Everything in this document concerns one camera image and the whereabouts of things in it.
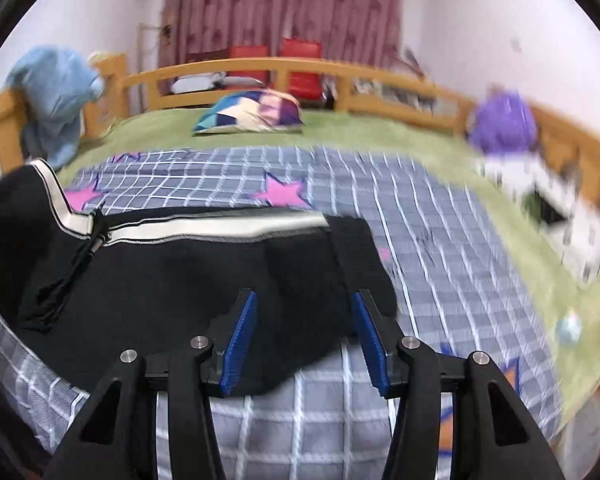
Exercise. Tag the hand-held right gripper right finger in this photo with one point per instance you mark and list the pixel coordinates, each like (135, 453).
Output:
(372, 345)

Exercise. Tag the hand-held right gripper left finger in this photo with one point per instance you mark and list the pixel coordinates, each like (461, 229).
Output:
(237, 345)

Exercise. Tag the black pants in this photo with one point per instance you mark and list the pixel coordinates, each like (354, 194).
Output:
(180, 285)

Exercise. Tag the grey checked blanket with stars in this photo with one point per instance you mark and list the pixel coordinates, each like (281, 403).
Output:
(340, 195)

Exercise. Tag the small pale blue toy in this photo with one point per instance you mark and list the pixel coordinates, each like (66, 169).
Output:
(569, 331)

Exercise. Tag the dark green floral cloth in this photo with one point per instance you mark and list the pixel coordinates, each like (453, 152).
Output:
(545, 210)

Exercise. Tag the colourful geometric pillow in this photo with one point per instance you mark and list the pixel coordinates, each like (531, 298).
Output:
(252, 112)

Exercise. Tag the white round basin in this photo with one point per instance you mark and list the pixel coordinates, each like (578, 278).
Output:
(587, 440)

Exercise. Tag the white floral pillow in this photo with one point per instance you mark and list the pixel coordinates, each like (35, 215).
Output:
(570, 205)

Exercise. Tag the purple plush toy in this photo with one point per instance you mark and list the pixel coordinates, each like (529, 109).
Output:
(502, 127)

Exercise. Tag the white pillow on chairs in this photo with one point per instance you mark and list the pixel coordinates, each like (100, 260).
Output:
(205, 82)

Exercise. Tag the pile of cardboard boxes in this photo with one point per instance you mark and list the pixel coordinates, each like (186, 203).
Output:
(410, 67)

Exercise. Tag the red chair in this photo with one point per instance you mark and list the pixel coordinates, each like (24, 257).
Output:
(302, 67)
(250, 62)

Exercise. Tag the wooden coat rack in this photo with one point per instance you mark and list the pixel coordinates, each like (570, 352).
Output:
(147, 50)

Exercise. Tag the blue plush elephant blanket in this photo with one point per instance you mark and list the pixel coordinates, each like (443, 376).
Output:
(55, 95)

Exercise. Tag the red striped curtain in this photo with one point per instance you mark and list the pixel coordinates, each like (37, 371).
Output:
(285, 5)

